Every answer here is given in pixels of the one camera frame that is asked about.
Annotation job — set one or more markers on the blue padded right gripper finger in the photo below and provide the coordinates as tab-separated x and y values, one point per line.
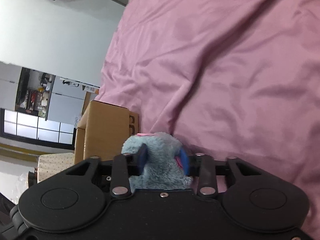
202	167

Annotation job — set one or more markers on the white dotted storage box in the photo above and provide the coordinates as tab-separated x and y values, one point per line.
50	164

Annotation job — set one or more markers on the open wall shelf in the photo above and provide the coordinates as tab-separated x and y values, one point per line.
34	92

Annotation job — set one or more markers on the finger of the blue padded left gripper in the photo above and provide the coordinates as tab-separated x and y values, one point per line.
123	167

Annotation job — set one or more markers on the pink bed sheet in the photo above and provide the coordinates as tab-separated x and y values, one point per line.
225	77

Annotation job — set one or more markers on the brown cardboard box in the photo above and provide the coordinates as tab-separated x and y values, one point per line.
102	130

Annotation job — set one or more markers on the fluffy light blue plush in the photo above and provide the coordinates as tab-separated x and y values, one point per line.
162	170

